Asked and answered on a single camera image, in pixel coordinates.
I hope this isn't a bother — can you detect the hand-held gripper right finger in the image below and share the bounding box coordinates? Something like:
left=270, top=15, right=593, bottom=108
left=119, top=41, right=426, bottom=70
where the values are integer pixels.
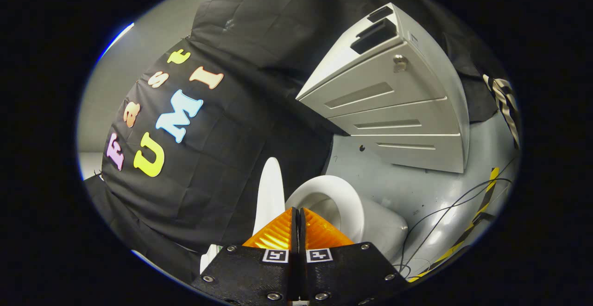
left=300, top=207, right=410, bottom=304

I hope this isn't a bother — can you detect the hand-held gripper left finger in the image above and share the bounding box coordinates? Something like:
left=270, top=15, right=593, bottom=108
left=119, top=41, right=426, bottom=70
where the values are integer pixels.
left=192, top=207, right=302, bottom=304

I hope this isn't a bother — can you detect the white toilet bowl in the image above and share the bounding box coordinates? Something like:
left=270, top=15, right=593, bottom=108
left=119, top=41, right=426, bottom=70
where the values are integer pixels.
left=354, top=195, right=410, bottom=264

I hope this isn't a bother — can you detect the black backdrop cloth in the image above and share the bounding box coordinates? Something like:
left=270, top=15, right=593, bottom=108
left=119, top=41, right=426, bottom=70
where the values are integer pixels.
left=83, top=0, right=501, bottom=284

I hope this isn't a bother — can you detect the yellow black floor tape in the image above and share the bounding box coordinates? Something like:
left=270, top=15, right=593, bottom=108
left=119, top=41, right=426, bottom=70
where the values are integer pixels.
left=408, top=167, right=501, bottom=282

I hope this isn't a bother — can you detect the white drawer cabinet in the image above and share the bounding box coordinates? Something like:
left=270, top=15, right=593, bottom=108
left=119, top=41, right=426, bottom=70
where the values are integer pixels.
left=296, top=3, right=471, bottom=174

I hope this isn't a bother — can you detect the black white striped cloth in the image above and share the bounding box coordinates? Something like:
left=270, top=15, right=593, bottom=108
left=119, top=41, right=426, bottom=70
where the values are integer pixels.
left=482, top=74, right=521, bottom=150

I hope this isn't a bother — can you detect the large ceiling light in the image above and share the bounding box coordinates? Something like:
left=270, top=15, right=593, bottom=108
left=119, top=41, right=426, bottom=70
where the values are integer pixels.
left=96, top=21, right=135, bottom=62

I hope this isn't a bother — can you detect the thin black cable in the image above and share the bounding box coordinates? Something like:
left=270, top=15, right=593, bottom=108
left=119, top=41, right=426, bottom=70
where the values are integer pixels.
left=408, top=157, right=517, bottom=279
left=398, top=178, right=513, bottom=272

